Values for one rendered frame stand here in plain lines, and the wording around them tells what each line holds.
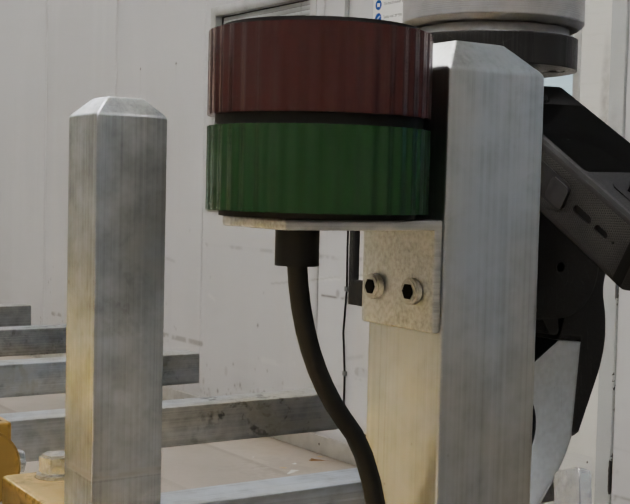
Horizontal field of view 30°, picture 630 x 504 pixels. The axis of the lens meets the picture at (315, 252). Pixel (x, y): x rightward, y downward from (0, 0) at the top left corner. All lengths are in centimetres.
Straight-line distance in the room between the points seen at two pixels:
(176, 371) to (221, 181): 88
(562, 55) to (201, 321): 547
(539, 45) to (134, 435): 25
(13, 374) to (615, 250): 77
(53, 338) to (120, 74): 541
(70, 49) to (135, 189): 686
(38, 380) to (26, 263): 687
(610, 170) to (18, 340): 101
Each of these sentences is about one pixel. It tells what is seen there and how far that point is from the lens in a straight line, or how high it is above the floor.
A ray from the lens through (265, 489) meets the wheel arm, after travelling 66.
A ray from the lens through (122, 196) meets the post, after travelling 55.
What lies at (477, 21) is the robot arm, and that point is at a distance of 48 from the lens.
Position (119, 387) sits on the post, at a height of 103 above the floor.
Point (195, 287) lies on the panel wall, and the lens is 596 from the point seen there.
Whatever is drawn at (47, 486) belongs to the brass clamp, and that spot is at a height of 97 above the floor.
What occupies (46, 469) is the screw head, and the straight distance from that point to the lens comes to 65.
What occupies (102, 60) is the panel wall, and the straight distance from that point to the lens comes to 698.
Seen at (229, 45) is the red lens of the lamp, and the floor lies 116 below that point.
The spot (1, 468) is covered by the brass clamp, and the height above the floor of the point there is 95.
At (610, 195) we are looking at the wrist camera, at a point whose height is 113.
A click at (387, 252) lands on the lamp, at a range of 34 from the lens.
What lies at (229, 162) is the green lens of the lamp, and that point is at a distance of 30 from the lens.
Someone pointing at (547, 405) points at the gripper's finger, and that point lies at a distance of 50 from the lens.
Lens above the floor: 113
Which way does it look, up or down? 3 degrees down
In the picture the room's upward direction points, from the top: 1 degrees clockwise
